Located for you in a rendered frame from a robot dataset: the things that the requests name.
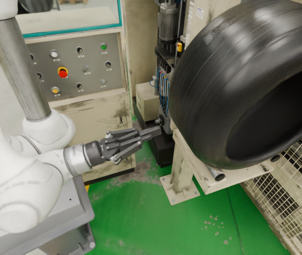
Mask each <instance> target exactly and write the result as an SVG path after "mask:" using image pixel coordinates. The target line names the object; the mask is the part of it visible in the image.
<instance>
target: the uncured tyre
mask: <svg viewBox="0 0 302 255"><path fill-rule="evenodd" d="M168 105H169V111H170V115H171V117H172V120H173V122H174V123H175V125H176V127H177V128H178V130H179V131H180V133H181V134H182V136H183V138H184V139H185V141H186V142H187V144H188V146H189V147H190V149H191V150H192V152H193V154H194V155H195V156H196V157H197V158H198V159H200V160H201V161H202V162H203V163H205V164H206V165H208V166H212V167H216V168H221V169H227V170H235V169H242V168H246V167H250V166H253V165H256V164H259V163H261V162H263V161H266V160H268V159H270V158H272V157H274V156H276V155H277V154H279V153H281V152H283V151H284V150H286V149H287V148H289V147H290V146H292V145H293V144H295V143H296V142H298V141H299V140H300V139H302V4H300V3H297V2H294V1H291V0H249V1H245V2H243V3H240V4H238V5H235V6H233V7H231V8H229V9H228V10H226V11H224V12H223V13H221V14H220V15H218V16H217V17H216V18H214V19H213V20H212V21H211V22H209V23H208V24H207V25H206V26H205V27H204V28H203V29H202V30H201V31H200V32H199V33H198V34H197V35H196V36H195V37H194V38H193V40H192V41H191V42H190V43H189V45H188V46H187V47H186V49H185V50H184V52H183V54H182V55H181V57H180V59H179V61H178V62H177V64H176V67H175V69H174V71H173V74H172V76H171V80H170V83H169V88H168Z"/></svg>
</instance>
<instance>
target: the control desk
mask: <svg viewBox="0 0 302 255"><path fill-rule="evenodd" d="M24 40H25V43H26V45H27V48H28V50H29V53H30V56H31V58H32V61H33V64H34V67H35V70H36V73H37V75H38V78H39V80H40V83H41V86H42V88H43V90H44V93H45V96H46V98H47V101H48V103H49V106H50V108H52V109H55V110H56V111H58V112H59V113H61V114H64V115H67V116H68V117H69V118H70V119H71V120H72V121H73V122H74V124H75V127H76V132H75V135H74V137H73V139H72V140H71V142H70V143H69V144H68V145H67V146H66V147H68V146H74V145H77V144H79V143H84V144H86V143H89V142H92V141H95V140H97V141H100V140H101V139H103V138H105V137H106V132H107V131H118V130H124V129H130V128H133V126H132V115H131V104H130V94H129V86H128V75H127V64H126V53H125V42H124V31H123V27H122V26H118V27H110V28H102V29H93V30H85V31H77V32H68V33H60V34H51V35H43V36H35V37H26V38H24ZM135 167H136V159H135V153H134V154H132V155H130V156H129V157H127V158H125V159H124V160H122V161H121V162H120V164H119V165H116V164H115V163H114V162H113V161H112V160H111V161H105V162H104V163H102V164H100V165H97V166H94V167H93V168H92V170H90V171H88V172H85V173H82V174H81V176H82V179H83V182H84V185H85V186H87V185H91V184H94V183H97V182H101V181H104V180H107V179H111V178H115V177H118V176H121V175H125V174H128V173H131V172H134V171H135Z"/></svg>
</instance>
